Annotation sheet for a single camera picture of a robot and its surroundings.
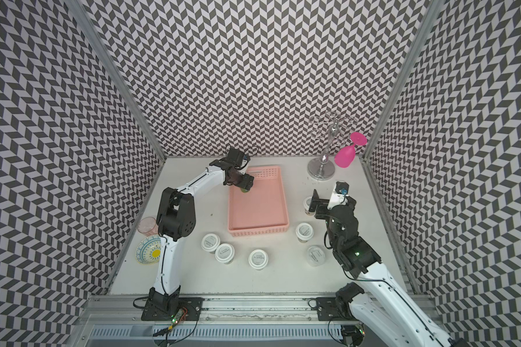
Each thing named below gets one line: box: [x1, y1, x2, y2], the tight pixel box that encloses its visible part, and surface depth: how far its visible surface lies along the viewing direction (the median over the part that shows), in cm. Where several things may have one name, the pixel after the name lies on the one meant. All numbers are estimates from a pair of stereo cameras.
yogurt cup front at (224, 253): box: [214, 242, 236, 264], surface depth 80 cm
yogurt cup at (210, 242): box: [201, 232, 221, 253], surface depth 83 cm
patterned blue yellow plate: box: [134, 234, 162, 265], surface depth 85 cm
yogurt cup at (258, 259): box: [248, 248, 270, 270], surface depth 79 cm
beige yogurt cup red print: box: [303, 195, 316, 217], surface depth 93 cm
